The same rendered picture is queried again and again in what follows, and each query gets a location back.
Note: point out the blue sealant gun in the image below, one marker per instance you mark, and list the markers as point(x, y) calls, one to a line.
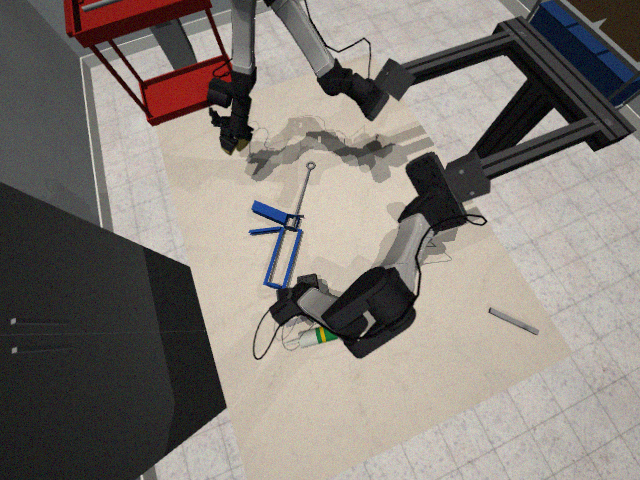
point(281, 218)

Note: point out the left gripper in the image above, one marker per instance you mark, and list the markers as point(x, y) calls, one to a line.
point(311, 278)

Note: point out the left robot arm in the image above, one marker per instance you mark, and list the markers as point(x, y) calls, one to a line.
point(379, 288)

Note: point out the grey sealant cartridge with green label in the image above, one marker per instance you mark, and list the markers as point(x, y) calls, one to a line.
point(312, 337)

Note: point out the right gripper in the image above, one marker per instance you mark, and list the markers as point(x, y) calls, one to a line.
point(236, 127)

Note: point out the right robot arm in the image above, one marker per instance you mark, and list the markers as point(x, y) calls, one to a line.
point(329, 72)

